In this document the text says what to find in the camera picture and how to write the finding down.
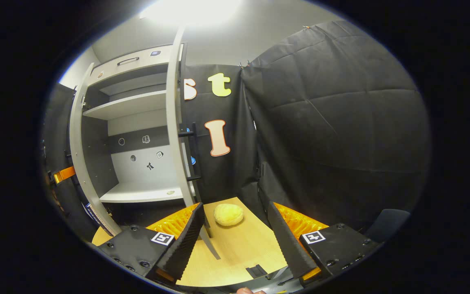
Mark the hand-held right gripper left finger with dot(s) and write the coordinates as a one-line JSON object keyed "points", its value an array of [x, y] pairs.
{"points": [[186, 245]]}

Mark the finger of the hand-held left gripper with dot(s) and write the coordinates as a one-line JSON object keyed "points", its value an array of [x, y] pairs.
{"points": [[64, 174]]}

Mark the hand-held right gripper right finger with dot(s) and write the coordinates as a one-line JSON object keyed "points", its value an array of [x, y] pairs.
{"points": [[286, 245]]}

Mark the grey cabinet door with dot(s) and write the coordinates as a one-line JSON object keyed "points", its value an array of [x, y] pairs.
{"points": [[174, 122], [78, 155]]}

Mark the grey double-door shoe cabinet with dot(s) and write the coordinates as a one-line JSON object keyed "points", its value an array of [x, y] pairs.
{"points": [[137, 171]]}

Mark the white cabinet shelf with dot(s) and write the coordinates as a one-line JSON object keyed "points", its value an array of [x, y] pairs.
{"points": [[145, 192], [129, 105]]}

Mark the yellow round bun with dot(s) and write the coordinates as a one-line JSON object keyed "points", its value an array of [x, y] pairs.
{"points": [[228, 214]]}

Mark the grey and white book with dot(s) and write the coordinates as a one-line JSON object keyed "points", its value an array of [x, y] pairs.
{"points": [[100, 220]]}

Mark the black backdrop cloth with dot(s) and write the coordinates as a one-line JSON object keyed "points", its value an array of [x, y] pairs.
{"points": [[333, 130]]}

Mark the long ceiling light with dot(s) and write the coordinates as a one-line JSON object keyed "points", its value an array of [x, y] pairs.
{"points": [[194, 10]]}

